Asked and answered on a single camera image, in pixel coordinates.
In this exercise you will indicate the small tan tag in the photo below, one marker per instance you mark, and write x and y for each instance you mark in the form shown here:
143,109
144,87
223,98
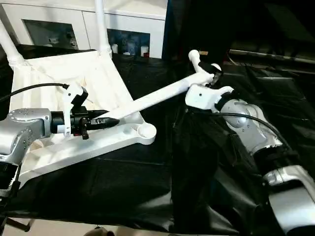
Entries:
203,52

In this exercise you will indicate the white glass-door cabinet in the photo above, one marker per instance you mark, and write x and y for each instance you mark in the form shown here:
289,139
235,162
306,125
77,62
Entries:
74,14

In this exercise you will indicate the black mat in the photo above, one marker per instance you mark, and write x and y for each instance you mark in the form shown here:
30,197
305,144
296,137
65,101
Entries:
147,196

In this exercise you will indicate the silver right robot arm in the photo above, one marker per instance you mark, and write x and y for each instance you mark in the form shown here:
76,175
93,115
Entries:
251,128

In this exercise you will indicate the dark round robot part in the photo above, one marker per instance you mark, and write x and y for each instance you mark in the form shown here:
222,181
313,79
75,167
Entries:
98,232

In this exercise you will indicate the white plastic table top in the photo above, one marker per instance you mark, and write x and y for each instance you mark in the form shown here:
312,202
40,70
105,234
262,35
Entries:
54,147

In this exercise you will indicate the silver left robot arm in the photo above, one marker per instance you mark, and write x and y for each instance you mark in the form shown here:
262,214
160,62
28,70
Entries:
24,132

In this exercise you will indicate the black metal rail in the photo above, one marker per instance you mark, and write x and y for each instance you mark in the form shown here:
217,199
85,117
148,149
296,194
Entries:
275,55

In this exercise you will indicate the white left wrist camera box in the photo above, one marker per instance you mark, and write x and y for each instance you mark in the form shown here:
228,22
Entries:
75,101

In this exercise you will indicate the black stand leg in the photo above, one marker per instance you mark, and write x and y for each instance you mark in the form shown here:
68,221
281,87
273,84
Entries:
15,223

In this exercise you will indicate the white plastic table leg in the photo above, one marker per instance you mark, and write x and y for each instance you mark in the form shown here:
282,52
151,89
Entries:
195,58
11,44
162,96
102,27

